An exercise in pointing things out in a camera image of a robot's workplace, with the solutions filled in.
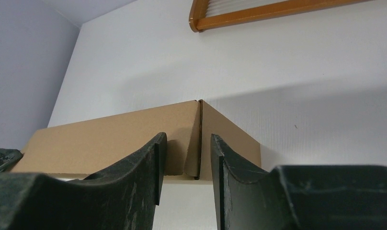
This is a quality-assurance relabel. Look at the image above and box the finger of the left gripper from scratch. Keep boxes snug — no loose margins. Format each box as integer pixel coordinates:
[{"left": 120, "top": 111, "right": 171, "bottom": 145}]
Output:
[{"left": 0, "top": 149, "right": 23, "bottom": 172}]

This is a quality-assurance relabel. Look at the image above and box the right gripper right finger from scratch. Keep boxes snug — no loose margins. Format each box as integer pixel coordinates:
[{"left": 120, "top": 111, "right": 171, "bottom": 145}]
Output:
[{"left": 211, "top": 134, "right": 387, "bottom": 230}]

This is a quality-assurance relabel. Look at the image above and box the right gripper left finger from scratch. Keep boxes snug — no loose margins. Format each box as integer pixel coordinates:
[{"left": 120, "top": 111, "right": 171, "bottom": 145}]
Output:
[{"left": 0, "top": 132, "right": 167, "bottom": 230}]

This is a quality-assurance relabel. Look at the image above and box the brown cardboard box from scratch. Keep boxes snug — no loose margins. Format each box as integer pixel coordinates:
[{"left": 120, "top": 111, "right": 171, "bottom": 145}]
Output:
[{"left": 12, "top": 100, "right": 262, "bottom": 183}]

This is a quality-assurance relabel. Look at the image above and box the orange wooden shelf rack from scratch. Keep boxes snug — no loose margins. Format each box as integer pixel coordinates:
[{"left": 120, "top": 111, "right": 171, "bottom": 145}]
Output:
[{"left": 189, "top": 0, "right": 361, "bottom": 33}]

